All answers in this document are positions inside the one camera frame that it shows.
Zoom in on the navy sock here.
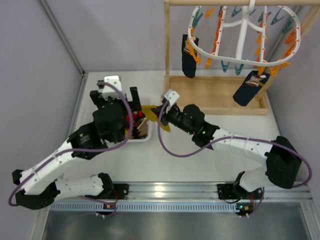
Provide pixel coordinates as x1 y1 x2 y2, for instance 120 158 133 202
181 34 197 79
232 70 271 107

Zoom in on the wooden hanger rack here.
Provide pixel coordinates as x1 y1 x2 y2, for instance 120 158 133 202
164 0 320 116

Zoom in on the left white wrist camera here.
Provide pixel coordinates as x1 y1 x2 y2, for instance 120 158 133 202
97 75 123 100

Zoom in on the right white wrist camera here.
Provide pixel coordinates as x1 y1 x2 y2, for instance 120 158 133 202
162 89 180 108

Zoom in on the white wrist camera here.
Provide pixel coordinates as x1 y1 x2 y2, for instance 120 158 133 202
162 89 180 108
97 75 123 100

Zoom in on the white round clip hanger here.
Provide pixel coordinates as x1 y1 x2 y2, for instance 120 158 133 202
183 0 302 75

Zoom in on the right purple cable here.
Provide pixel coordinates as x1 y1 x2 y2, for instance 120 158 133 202
156 103 313 217

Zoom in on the red sock in basket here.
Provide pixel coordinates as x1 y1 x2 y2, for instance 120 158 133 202
132 111 145 126

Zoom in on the yellow sock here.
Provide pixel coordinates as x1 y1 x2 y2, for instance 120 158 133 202
141 105 161 124

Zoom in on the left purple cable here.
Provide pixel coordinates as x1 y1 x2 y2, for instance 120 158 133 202
8 81 135 217

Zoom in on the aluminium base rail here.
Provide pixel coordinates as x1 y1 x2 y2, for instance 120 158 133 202
48 182 313 213

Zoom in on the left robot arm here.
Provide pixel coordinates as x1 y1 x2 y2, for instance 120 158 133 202
8 83 142 210

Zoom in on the purple cable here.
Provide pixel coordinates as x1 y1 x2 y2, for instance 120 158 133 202
8 81 135 217
156 103 313 217

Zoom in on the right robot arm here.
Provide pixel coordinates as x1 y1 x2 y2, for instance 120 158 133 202
152 104 302 194

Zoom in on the white plastic basket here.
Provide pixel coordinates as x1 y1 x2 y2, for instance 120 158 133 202
124 98 154 144

